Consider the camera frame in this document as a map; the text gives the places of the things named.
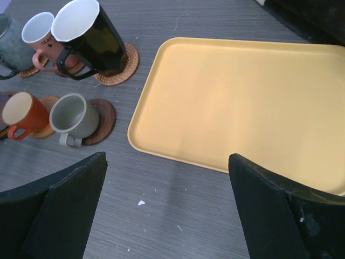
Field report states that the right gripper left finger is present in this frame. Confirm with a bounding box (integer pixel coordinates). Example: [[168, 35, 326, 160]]
[[1, 152, 108, 258]]

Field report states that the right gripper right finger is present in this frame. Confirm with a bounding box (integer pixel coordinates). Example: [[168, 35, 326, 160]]
[[228, 154, 344, 258]]

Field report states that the orange wooden coaster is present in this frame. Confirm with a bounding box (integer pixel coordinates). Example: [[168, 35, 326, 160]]
[[29, 96, 58, 139]]

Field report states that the small grey cup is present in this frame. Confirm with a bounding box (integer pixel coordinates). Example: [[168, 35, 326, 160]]
[[49, 93, 100, 148]]

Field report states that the small orange cup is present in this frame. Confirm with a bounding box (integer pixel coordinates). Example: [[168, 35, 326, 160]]
[[1, 92, 49, 140]]

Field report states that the orange cork coaster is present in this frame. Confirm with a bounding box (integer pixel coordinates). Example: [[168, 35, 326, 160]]
[[18, 57, 49, 78]]

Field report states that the grey mug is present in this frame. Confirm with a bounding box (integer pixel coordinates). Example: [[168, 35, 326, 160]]
[[1, 13, 36, 80]]

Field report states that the light woven coaster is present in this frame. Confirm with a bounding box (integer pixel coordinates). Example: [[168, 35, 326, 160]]
[[94, 43, 140, 86]]

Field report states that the pink mug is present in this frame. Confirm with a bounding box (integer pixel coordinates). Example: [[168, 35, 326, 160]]
[[22, 12, 67, 77]]

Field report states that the black cup cream inside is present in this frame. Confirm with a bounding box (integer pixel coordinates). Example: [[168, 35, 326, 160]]
[[51, 0, 126, 80]]

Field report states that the yellow tray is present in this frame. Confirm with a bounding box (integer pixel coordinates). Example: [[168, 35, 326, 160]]
[[128, 37, 344, 196]]

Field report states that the black floral pillow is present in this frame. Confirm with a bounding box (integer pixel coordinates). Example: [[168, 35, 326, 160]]
[[257, 0, 344, 46]]

